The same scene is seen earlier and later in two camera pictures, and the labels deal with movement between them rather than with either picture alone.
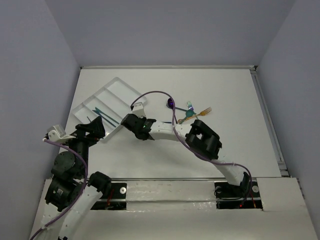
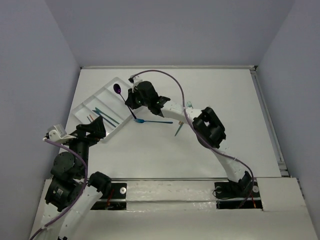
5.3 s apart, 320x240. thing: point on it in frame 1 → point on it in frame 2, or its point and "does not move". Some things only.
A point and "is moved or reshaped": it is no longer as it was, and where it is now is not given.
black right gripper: [144, 118] → [131, 99]
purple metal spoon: [170, 103] is moved or reshaped
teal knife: [106, 115] does not move
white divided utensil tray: [111, 103] does not move
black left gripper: [87, 128] does not move
